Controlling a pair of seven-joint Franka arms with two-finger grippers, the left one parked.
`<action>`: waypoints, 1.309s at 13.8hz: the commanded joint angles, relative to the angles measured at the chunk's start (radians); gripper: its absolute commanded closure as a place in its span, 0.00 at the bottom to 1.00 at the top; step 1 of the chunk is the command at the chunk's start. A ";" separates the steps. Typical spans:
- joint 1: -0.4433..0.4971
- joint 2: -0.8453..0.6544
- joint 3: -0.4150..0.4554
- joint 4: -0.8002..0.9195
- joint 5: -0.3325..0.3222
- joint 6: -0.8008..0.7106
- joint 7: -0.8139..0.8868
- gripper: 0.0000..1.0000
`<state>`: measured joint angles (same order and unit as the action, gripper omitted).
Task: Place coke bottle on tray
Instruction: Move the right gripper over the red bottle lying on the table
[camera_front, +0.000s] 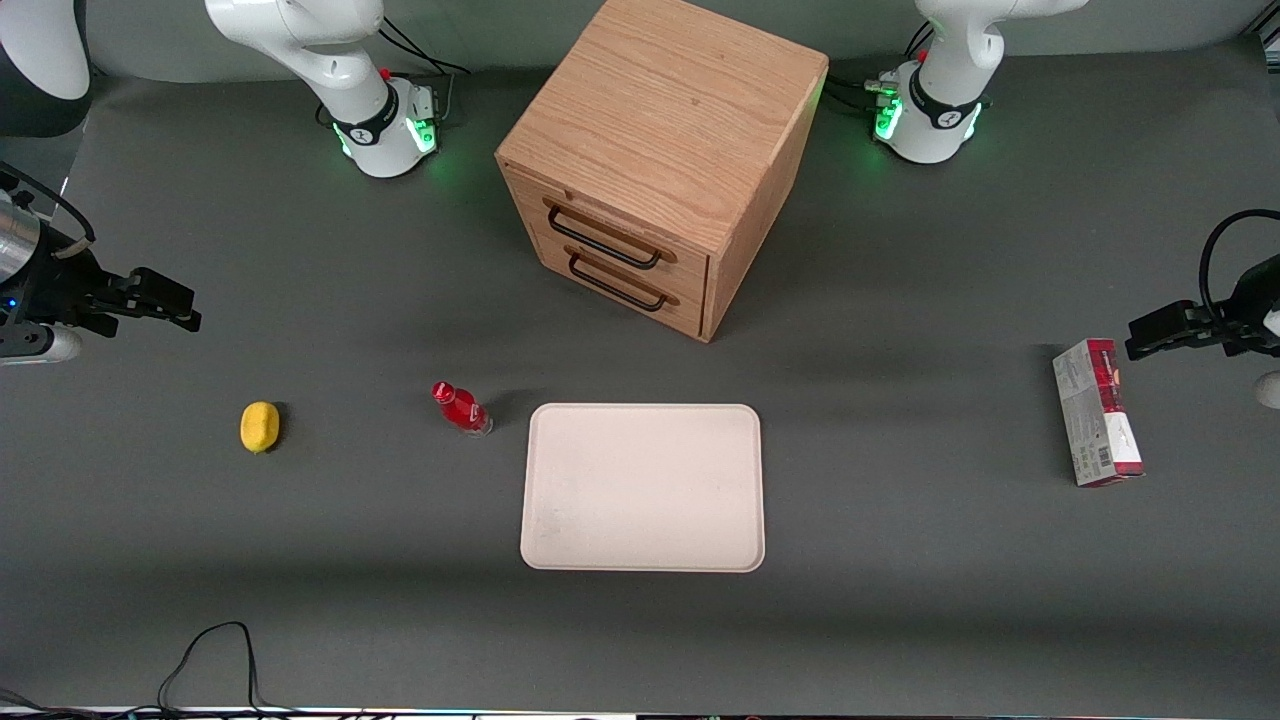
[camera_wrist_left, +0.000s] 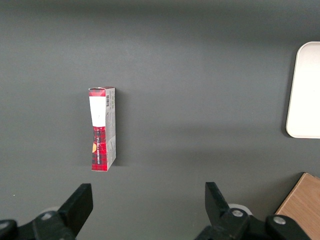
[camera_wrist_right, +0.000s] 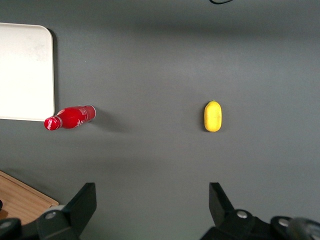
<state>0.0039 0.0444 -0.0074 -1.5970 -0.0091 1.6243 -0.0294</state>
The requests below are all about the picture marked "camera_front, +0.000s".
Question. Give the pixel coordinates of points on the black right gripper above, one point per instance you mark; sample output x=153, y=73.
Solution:
x=55, y=285

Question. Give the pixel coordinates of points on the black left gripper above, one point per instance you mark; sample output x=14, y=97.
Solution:
x=1250, y=305

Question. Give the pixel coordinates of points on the red coke bottle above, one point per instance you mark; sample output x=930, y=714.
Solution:
x=462, y=410

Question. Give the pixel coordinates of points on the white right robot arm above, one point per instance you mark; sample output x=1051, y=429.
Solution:
x=320, y=60

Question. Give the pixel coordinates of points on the cream plastic tray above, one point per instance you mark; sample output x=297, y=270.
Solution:
x=643, y=488

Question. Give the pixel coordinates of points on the red and grey carton box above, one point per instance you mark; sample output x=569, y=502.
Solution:
x=1098, y=415

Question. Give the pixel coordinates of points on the yellow lemon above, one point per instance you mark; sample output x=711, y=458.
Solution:
x=260, y=427

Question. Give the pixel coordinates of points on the wooden drawer cabinet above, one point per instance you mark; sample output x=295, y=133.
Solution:
x=660, y=120

